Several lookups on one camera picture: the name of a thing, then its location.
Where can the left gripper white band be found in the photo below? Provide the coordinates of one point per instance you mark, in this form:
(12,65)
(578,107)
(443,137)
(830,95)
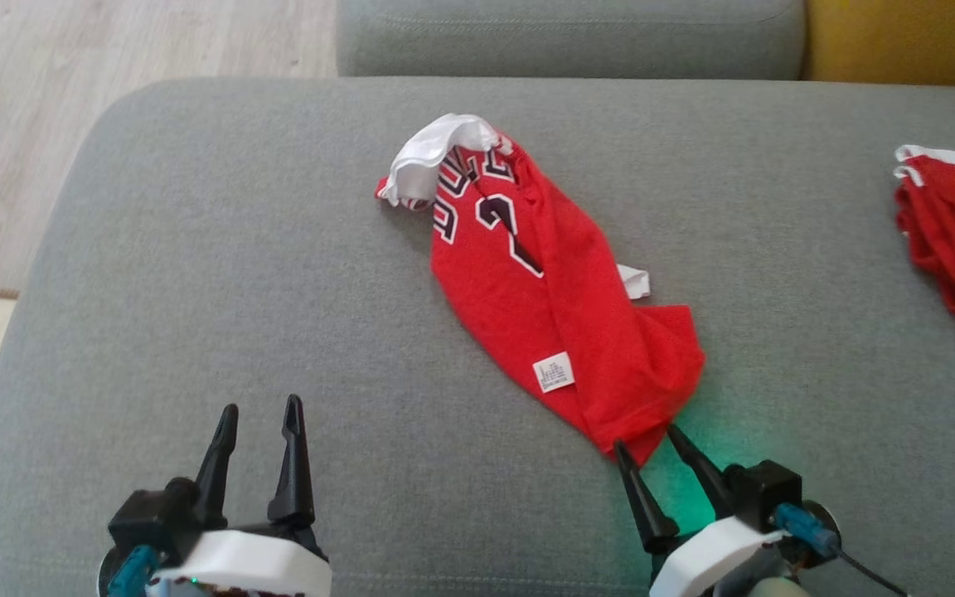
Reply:
(254,564)

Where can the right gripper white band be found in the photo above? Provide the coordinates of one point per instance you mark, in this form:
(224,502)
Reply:
(701,555)

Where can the red basketball jersey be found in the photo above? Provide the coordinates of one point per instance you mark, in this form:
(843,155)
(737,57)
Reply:
(527,315)

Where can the large grey ottoman cushion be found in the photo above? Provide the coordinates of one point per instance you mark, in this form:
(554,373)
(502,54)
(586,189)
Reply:
(237,249)

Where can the yellow sofa back cushion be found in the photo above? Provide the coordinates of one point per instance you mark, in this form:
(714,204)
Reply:
(900,41)

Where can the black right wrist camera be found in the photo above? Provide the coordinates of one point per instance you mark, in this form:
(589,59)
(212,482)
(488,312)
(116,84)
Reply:
(763,489)

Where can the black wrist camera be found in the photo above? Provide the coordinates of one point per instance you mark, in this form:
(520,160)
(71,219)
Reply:
(146,518)
(763,489)

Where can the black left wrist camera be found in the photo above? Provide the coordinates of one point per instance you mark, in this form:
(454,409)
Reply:
(146,518)

